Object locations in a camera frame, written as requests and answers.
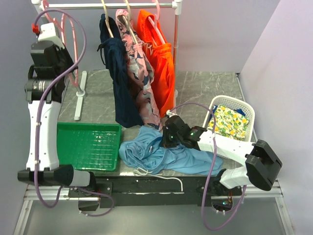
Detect pink plastic hanger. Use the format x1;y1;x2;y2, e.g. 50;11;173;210
43;0;79;87

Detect light blue shorts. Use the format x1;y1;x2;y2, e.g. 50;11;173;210
119;126;213;175

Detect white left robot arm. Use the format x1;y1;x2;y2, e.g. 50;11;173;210
18;23;97;197

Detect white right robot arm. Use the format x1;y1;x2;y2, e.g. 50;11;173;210
161;114;283;195

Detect lemon print shorts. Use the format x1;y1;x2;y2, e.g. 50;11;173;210
207;104;250;141

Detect navy blue shorts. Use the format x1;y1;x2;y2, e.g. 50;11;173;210
97;13;144;128

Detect wooden hanger left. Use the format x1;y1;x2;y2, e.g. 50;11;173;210
101;0;113;38

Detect wooden hanger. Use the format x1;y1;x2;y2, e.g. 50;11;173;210
101;0;113;38
124;0;139;45

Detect pink floral shorts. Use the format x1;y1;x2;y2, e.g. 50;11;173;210
115;9;161;131

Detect wooden hanger middle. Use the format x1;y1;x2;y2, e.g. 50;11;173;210
124;0;139;45

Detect orange shorts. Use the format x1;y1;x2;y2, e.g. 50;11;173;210
136;9;175;118

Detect pink hanger with orange shorts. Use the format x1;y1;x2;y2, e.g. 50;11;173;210
148;0;166;44

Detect blue garment in basket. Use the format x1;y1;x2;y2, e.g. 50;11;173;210
212;105;246;117

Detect white plastic laundry basket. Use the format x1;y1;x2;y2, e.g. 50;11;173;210
202;95;256;160

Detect green plastic tray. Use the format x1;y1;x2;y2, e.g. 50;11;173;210
57;122;122;171

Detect white metal clothes rack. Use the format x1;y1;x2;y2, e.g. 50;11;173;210
31;0;182;120

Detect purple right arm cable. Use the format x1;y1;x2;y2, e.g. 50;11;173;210
169;102;247;231

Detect white drawstring cord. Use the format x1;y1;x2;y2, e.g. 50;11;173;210
133;167;184;193

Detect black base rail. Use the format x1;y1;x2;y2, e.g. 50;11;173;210
68;176;242;211

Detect aluminium frame rail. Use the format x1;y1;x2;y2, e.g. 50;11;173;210
13;178;294;235

